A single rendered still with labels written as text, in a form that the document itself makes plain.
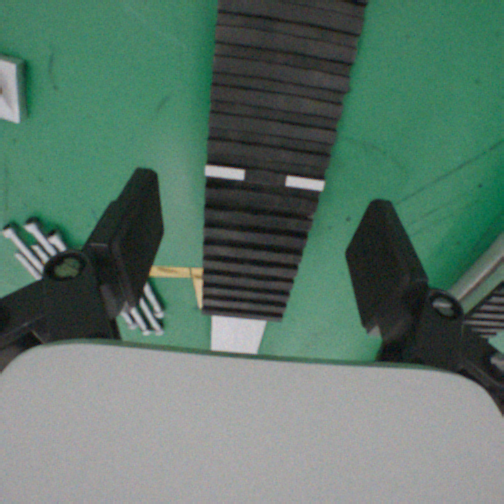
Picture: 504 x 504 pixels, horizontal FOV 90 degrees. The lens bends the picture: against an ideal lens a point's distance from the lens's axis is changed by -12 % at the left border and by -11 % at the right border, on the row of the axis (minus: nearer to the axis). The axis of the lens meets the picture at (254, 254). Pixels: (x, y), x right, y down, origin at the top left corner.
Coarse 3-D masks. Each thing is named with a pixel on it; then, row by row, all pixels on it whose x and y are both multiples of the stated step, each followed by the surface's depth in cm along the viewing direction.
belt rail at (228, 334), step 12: (216, 324) 21; (228, 324) 21; (240, 324) 21; (252, 324) 21; (264, 324) 21; (216, 336) 23; (228, 336) 22; (240, 336) 22; (252, 336) 22; (216, 348) 24; (228, 348) 24; (240, 348) 24; (252, 348) 24
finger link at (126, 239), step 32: (128, 192) 8; (96, 224) 8; (128, 224) 8; (160, 224) 11; (96, 256) 7; (128, 256) 8; (32, 288) 7; (128, 288) 8; (0, 320) 6; (32, 320) 6
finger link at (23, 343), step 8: (24, 336) 6; (32, 336) 7; (8, 344) 6; (16, 344) 6; (24, 344) 6; (32, 344) 7; (0, 352) 6; (8, 352) 6; (16, 352) 6; (0, 360) 6; (8, 360) 6; (0, 368) 6
